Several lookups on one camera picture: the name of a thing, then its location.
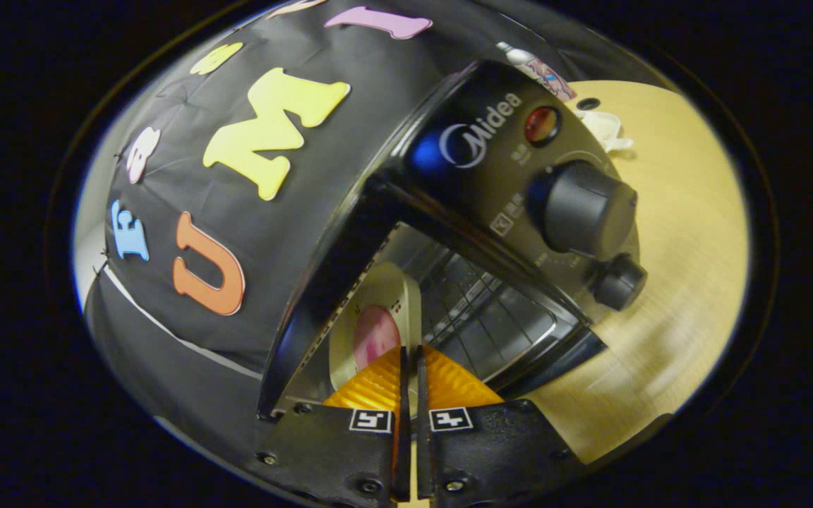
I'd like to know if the silver printed bottle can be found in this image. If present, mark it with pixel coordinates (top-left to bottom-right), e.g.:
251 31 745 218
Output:
496 41 578 101

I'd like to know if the pink round food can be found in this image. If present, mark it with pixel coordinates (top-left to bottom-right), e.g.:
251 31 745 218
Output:
352 305 402 372

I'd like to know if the oven wire rack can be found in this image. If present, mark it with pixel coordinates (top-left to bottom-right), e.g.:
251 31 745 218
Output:
417 243 560 379

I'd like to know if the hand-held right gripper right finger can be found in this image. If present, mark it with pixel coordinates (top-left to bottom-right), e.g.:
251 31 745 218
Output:
416 344 588 508

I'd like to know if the white divided snack tray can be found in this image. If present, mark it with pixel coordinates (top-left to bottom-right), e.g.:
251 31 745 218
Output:
576 109 634 155

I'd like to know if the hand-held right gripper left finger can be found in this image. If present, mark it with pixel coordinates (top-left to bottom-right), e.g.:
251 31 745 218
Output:
254 344 411 506

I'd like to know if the black electric oven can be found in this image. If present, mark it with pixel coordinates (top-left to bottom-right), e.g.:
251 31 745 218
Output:
257 60 649 424

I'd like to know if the white square plate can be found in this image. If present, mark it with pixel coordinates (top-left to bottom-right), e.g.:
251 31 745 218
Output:
327 262 423 393

